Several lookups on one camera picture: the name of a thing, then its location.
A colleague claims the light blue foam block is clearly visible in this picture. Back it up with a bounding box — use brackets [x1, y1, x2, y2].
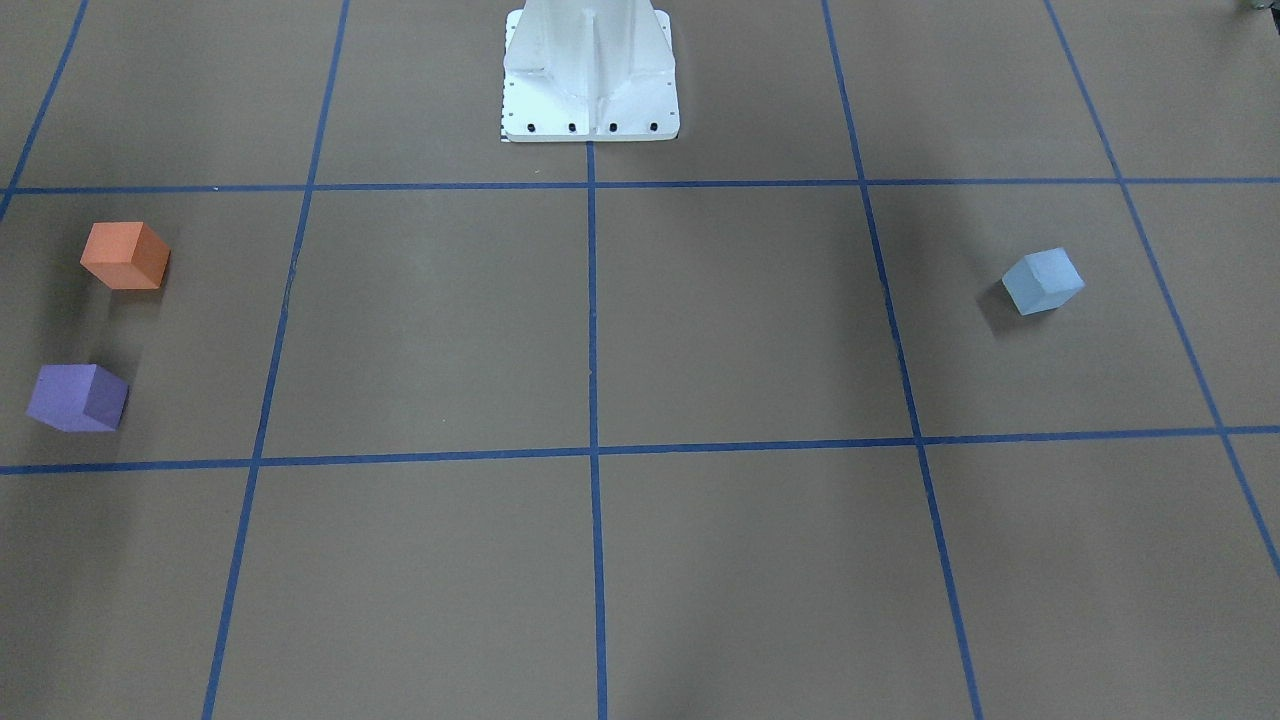
[1001, 247, 1085, 316]

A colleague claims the orange foam block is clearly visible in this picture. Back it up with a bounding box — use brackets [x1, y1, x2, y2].
[79, 222, 172, 291]

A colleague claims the purple foam block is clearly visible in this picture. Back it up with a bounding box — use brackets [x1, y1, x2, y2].
[26, 364, 131, 433]

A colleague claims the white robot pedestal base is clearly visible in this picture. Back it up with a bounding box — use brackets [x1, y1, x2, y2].
[500, 1, 681, 143]

